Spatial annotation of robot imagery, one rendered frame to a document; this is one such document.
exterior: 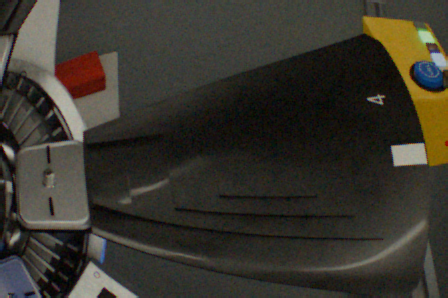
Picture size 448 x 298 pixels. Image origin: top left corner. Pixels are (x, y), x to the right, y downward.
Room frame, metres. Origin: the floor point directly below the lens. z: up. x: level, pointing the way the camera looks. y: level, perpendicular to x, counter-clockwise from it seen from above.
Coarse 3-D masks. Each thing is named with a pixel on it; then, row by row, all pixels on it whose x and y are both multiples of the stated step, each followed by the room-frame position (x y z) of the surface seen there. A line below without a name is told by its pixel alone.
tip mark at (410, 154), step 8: (416, 144) 0.58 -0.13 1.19; (392, 152) 0.57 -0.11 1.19; (400, 152) 0.57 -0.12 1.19; (408, 152) 0.57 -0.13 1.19; (416, 152) 0.57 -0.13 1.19; (424, 152) 0.57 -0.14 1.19; (400, 160) 0.57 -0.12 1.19; (408, 160) 0.57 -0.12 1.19; (416, 160) 0.57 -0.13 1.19; (424, 160) 0.57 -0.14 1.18
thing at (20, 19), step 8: (0, 0) 0.64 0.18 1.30; (8, 0) 0.63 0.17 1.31; (16, 0) 0.62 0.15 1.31; (24, 0) 0.61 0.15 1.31; (32, 0) 0.60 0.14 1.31; (0, 8) 0.63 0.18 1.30; (8, 8) 0.62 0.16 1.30; (16, 8) 0.61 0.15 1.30; (24, 8) 0.60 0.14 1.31; (32, 8) 0.60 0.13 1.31; (0, 16) 0.63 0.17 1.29; (8, 16) 0.61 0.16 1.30; (16, 16) 0.60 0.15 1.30; (24, 16) 0.60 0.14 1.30; (0, 24) 0.62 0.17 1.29; (8, 24) 0.61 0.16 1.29; (16, 24) 0.60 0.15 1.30; (0, 32) 0.61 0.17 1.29; (8, 32) 0.60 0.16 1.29; (16, 32) 0.59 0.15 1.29
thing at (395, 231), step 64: (320, 64) 0.65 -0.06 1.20; (384, 64) 0.65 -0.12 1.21; (128, 128) 0.60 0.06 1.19; (192, 128) 0.60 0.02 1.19; (256, 128) 0.59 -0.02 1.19; (320, 128) 0.59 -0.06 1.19; (384, 128) 0.59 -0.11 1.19; (128, 192) 0.54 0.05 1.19; (192, 192) 0.54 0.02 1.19; (256, 192) 0.54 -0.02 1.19; (320, 192) 0.54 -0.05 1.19; (384, 192) 0.54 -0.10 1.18; (192, 256) 0.50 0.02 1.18; (256, 256) 0.50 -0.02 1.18; (320, 256) 0.50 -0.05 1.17; (384, 256) 0.49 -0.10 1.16
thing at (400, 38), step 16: (368, 32) 0.94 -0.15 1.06; (384, 32) 0.93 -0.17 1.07; (400, 32) 0.94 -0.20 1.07; (416, 32) 0.94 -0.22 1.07; (432, 32) 0.95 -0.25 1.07; (400, 48) 0.90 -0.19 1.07; (416, 48) 0.90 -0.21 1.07; (400, 64) 0.87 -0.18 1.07; (416, 80) 0.84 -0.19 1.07; (416, 96) 0.81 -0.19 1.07; (432, 96) 0.81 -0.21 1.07; (432, 112) 0.81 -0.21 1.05; (432, 128) 0.81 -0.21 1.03; (432, 144) 0.81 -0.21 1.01; (432, 160) 0.81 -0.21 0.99
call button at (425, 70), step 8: (416, 64) 0.85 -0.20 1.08; (424, 64) 0.86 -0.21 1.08; (432, 64) 0.86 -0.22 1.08; (416, 72) 0.84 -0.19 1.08; (424, 72) 0.84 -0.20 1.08; (432, 72) 0.84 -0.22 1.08; (440, 72) 0.84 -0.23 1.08; (424, 80) 0.83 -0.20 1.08; (432, 80) 0.83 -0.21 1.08; (440, 80) 0.83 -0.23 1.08
